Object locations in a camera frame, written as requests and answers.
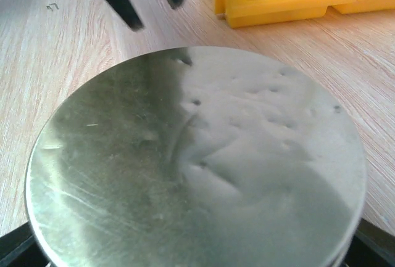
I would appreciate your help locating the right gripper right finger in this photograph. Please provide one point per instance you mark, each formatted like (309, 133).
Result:
(366, 245)

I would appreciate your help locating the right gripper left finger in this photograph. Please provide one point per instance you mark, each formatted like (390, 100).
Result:
(19, 248)

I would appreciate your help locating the white jar lid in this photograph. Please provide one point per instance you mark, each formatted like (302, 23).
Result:
(197, 156)

